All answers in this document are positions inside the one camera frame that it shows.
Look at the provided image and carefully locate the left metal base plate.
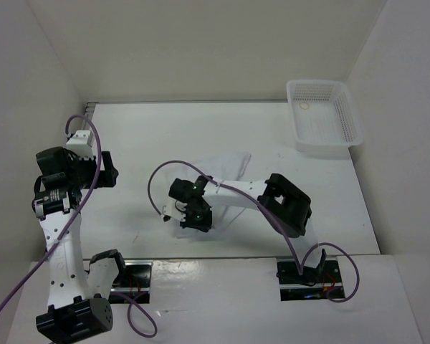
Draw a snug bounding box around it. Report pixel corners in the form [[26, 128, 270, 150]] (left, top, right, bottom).
[[111, 260, 153, 305]]

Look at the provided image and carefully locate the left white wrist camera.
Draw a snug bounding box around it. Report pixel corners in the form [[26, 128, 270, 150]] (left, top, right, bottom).
[[65, 130, 94, 160]]

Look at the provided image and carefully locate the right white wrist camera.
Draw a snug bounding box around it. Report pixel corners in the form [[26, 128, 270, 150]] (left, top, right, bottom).
[[161, 202, 186, 222]]

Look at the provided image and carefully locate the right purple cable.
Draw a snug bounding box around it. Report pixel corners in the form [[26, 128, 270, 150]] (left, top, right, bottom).
[[147, 160, 361, 303]]

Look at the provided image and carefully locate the white perforated plastic basket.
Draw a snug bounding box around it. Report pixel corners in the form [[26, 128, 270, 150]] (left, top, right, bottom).
[[286, 80, 363, 160]]

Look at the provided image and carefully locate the white skirt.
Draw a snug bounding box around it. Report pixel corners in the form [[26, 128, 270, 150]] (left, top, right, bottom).
[[166, 152, 252, 241]]

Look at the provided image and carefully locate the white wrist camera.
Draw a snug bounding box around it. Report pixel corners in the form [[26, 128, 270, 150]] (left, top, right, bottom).
[[65, 130, 94, 160], [161, 202, 186, 222]]

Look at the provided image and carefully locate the metal base plate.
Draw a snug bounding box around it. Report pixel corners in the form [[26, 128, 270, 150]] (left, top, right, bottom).
[[111, 260, 153, 305], [276, 258, 345, 301]]

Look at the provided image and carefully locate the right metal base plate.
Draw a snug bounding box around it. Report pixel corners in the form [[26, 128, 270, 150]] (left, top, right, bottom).
[[276, 258, 345, 301]]

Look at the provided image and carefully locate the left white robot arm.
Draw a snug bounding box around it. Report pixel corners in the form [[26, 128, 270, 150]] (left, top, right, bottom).
[[32, 147, 128, 343]]

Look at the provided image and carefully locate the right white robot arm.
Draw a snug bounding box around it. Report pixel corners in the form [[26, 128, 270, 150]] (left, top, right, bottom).
[[163, 173, 327, 282]]

